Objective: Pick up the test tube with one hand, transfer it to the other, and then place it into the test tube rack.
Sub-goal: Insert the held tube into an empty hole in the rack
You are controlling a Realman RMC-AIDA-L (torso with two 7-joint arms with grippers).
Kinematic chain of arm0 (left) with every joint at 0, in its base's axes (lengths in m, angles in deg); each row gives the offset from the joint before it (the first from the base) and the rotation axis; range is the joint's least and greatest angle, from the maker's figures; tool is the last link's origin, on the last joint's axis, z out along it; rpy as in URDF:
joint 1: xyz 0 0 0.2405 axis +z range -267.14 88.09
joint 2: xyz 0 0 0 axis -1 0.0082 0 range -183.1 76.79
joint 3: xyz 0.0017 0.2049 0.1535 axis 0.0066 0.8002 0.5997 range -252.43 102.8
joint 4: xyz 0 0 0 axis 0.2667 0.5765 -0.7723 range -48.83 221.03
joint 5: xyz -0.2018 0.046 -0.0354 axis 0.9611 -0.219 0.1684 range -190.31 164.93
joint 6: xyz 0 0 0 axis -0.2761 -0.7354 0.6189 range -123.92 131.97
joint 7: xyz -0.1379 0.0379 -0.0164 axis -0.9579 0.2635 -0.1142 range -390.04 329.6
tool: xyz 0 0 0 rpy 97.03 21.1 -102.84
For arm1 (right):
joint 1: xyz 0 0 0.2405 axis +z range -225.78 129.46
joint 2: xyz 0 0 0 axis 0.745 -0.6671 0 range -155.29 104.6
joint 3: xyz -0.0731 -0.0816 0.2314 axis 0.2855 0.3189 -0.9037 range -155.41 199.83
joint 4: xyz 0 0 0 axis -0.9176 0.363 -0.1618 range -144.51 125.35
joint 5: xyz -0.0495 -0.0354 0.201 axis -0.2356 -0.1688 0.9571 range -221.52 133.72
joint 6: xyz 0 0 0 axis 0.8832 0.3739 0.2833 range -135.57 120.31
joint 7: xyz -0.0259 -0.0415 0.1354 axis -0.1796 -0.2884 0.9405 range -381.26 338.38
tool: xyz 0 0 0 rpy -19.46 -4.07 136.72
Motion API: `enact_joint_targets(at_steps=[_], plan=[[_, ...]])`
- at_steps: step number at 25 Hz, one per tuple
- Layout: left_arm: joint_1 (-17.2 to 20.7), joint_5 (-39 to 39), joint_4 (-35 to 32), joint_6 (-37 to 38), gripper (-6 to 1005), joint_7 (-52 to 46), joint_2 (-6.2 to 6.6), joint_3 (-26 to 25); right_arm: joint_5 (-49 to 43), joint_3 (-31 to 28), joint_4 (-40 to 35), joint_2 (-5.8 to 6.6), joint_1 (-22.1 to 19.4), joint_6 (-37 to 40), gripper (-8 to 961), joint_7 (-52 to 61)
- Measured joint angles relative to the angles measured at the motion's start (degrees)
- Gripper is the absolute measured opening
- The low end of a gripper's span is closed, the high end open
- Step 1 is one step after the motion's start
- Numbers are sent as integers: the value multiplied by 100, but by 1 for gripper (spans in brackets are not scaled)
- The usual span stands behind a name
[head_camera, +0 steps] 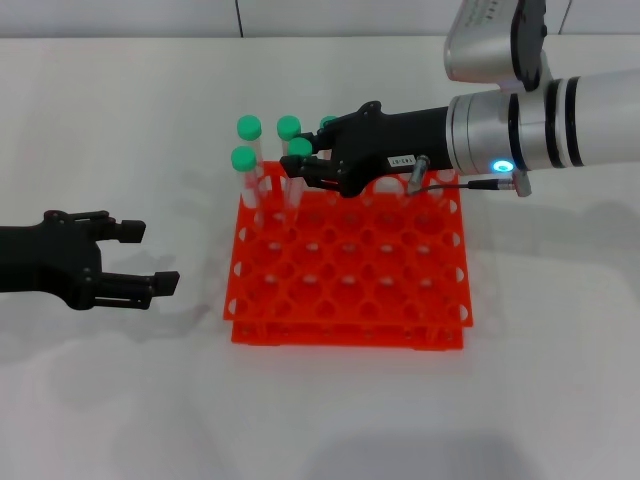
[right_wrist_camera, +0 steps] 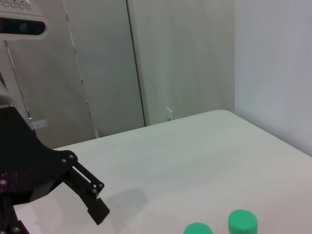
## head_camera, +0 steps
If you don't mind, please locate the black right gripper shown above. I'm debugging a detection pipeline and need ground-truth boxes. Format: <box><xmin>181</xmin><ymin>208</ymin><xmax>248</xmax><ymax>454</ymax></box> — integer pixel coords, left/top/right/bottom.
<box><xmin>279</xmin><ymin>101</ymin><xmax>454</xmax><ymax>197</ymax></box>

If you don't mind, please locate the orange test tube rack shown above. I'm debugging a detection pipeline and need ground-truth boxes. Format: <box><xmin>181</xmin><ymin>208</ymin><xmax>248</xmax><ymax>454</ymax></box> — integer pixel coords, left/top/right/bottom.
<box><xmin>222</xmin><ymin>160</ymin><xmax>474</xmax><ymax>354</ymax></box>

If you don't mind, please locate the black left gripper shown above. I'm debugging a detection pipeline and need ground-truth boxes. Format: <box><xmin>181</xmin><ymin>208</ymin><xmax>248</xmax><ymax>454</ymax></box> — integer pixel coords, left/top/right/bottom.
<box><xmin>0</xmin><ymin>210</ymin><xmax>180</xmax><ymax>311</ymax></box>

